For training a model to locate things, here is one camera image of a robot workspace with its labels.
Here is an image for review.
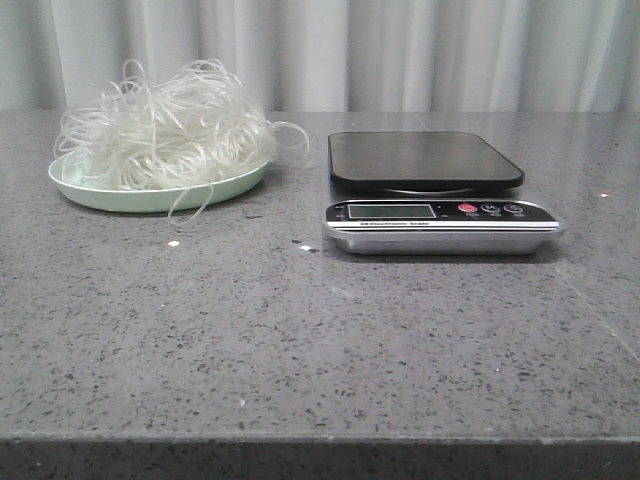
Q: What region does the white vermicelli noodle bundle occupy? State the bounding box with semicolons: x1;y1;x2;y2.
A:
54;59;310;231

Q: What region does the silver black kitchen scale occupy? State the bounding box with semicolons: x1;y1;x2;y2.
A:
323;131;563;255

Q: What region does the white pleated curtain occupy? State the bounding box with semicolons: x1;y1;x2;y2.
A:
1;1;639;112

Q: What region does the light green round plate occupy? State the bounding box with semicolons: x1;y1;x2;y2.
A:
48;154;269;213

